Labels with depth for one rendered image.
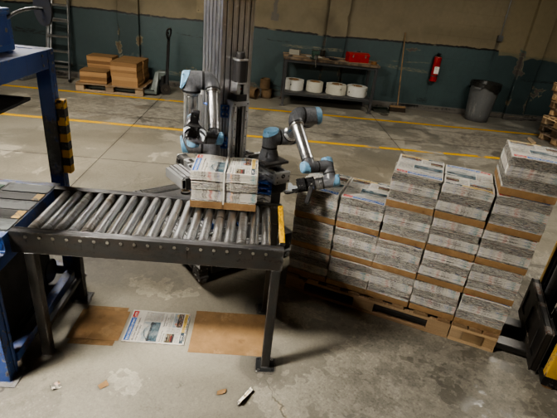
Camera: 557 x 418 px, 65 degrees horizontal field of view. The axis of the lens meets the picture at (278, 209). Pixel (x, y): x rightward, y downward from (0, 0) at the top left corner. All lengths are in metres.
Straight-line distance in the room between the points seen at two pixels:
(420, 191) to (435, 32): 7.25
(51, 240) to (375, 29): 8.01
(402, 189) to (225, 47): 1.47
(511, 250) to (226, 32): 2.21
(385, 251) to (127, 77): 6.61
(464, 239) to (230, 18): 2.01
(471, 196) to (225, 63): 1.77
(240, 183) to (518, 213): 1.56
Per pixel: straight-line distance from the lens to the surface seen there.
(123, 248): 2.30
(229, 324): 2.95
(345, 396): 2.66
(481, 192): 2.74
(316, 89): 8.85
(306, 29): 9.27
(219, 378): 2.64
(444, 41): 9.89
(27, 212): 2.65
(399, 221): 2.84
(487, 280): 2.99
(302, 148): 2.77
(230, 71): 3.15
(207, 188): 2.49
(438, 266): 2.96
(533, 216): 2.81
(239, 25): 3.13
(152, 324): 2.97
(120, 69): 8.66
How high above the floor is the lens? 1.96
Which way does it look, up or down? 26 degrees down
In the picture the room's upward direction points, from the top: 6 degrees clockwise
